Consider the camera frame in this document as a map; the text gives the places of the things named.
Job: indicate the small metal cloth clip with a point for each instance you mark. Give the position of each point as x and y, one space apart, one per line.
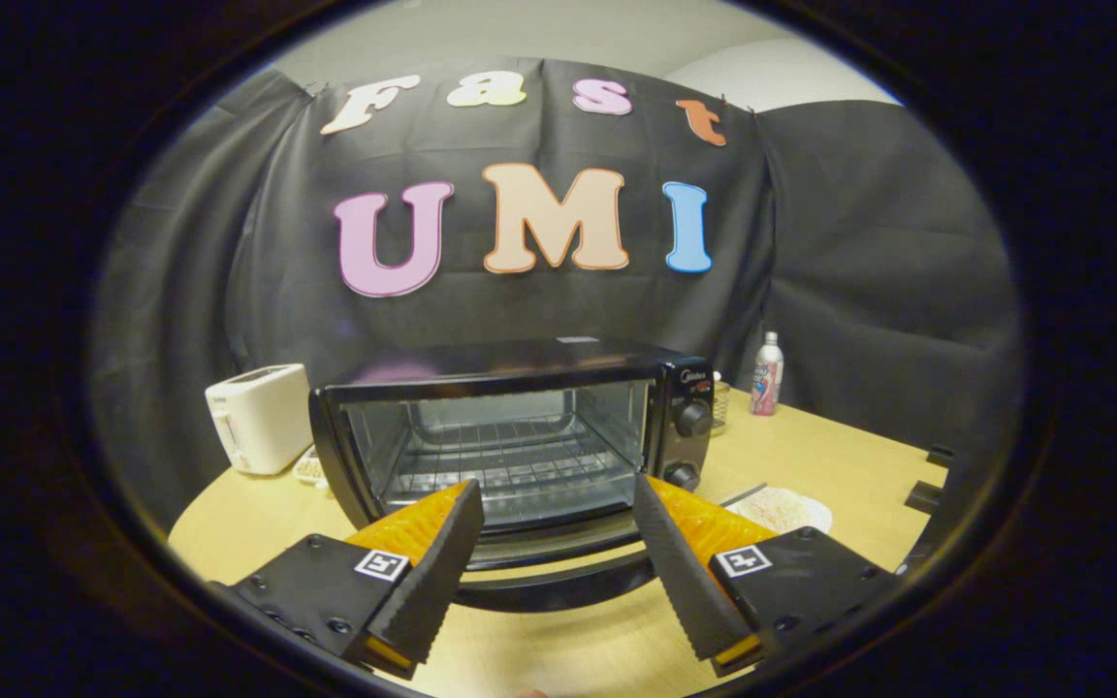
738 105
314 88

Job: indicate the white slot toaster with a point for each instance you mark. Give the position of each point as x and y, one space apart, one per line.
263 417

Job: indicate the small glass jar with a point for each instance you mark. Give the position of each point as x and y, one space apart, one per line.
719 405

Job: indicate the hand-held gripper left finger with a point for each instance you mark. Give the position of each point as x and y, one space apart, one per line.
432 582

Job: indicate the pink label drink bottle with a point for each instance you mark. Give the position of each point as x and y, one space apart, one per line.
767 378

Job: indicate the black toaster oven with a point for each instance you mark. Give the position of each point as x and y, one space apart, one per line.
520 364

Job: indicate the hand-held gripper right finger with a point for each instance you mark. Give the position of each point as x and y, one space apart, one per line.
685 582

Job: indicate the white plate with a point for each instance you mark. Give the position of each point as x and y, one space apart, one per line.
818 512

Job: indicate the black backdrop cloth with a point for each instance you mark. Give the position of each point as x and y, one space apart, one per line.
520 310

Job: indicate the black table clamp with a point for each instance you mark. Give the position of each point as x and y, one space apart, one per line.
925 498
940 456

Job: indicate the small clear food container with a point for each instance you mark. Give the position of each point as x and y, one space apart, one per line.
309 470

